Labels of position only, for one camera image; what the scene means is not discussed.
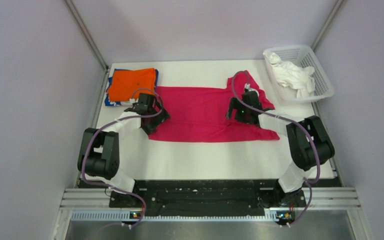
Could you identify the pink t-shirt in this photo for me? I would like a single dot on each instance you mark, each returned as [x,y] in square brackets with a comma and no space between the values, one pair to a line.
[198,114]

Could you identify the white crumpled t-shirt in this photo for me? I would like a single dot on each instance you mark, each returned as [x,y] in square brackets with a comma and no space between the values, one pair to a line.
[289,75]

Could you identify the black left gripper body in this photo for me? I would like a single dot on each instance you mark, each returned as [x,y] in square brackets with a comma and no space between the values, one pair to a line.
[155,120]

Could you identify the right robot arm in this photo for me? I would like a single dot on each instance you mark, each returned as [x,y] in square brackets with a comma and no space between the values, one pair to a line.
[309,143]

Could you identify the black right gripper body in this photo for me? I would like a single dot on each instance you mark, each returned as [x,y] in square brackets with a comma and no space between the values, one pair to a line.
[242,112]

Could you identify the aluminium frame rail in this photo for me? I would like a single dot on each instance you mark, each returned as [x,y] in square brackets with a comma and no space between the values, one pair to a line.
[92,204]

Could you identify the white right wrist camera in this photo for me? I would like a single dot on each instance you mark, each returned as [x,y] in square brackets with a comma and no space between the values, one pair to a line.
[248,88]

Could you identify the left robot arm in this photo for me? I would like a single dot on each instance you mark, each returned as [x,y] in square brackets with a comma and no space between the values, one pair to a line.
[99,155]

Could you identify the folded orange t-shirt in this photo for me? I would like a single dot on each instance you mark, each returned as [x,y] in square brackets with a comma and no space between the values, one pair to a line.
[130,84]

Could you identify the white plastic laundry basket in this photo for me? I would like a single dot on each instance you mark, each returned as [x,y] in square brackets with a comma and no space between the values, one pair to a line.
[302,56]

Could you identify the folded blue patterned t-shirt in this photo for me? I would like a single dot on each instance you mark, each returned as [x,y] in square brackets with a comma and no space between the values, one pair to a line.
[112,102]

